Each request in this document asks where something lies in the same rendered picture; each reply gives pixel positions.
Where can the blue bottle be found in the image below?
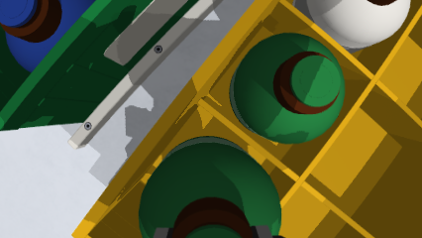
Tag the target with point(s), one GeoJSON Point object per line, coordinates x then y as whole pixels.
{"type": "Point", "coordinates": [38, 26]}

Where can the yellow crate with dividers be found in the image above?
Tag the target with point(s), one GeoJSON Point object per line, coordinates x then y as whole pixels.
{"type": "Point", "coordinates": [372, 172]}

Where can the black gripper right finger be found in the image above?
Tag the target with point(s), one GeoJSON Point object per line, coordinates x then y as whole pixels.
{"type": "Point", "coordinates": [262, 231]}

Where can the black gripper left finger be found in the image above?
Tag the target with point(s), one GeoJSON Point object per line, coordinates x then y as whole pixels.
{"type": "Point", "coordinates": [163, 233]}

